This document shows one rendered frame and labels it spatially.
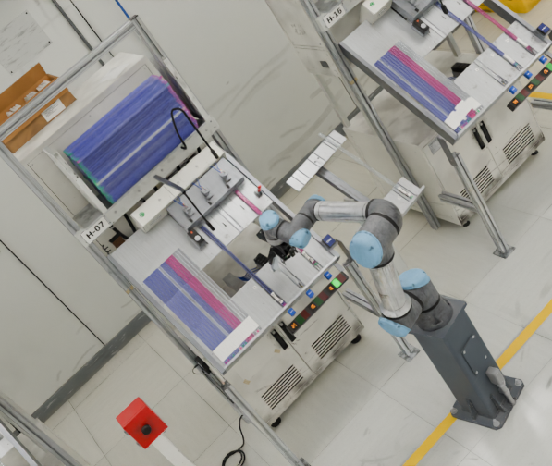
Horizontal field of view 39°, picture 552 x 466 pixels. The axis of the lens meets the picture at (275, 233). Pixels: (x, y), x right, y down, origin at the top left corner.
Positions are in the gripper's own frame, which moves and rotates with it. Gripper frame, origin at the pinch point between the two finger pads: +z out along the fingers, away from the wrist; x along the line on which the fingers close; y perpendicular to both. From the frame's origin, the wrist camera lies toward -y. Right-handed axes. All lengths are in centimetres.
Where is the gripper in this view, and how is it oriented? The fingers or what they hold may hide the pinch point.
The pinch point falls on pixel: (283, 259)
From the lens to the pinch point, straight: 316.0
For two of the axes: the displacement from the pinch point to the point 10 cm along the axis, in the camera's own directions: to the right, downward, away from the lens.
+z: 2.1, 5.0, 8.4
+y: 6.8, 5.4, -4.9
